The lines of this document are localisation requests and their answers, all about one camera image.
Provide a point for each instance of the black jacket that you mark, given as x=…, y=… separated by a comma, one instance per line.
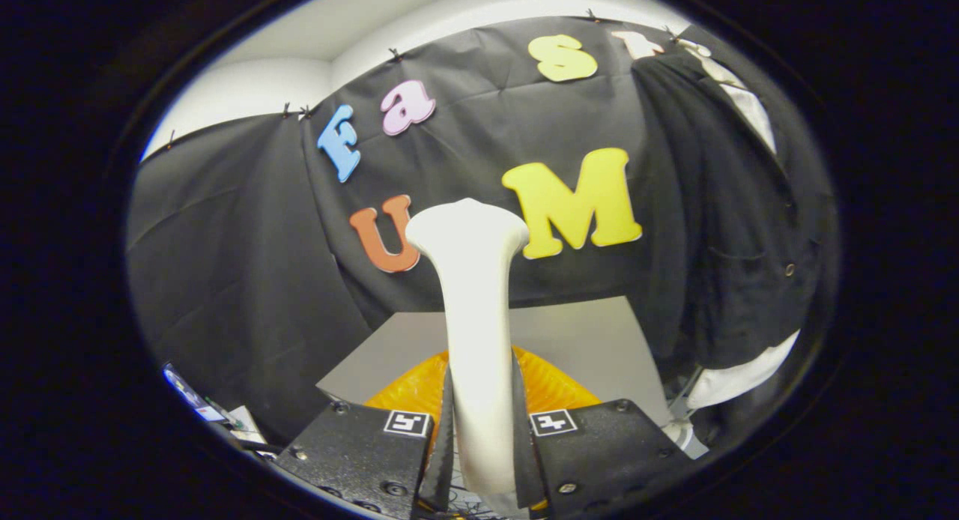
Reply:
x=719, y=228

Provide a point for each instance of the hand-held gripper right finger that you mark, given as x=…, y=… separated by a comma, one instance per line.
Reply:
x=599, y=452

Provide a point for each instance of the white dress form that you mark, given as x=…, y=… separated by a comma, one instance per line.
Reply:
x=742, y=374

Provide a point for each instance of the blue lit screen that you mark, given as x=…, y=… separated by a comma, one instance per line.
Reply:
x=187, y=389

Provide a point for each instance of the black backdrop cloth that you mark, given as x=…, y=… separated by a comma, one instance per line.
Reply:
x=247, y=280

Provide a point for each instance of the white device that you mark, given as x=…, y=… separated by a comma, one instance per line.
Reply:
x=243, y=422

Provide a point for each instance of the grey cabinet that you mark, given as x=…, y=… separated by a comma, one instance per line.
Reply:
x=577, y=340

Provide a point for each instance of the white plastic hanger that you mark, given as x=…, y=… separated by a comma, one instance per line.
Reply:
x=708, y=59

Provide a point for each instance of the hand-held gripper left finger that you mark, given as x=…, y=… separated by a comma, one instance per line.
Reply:
x=352, y=452

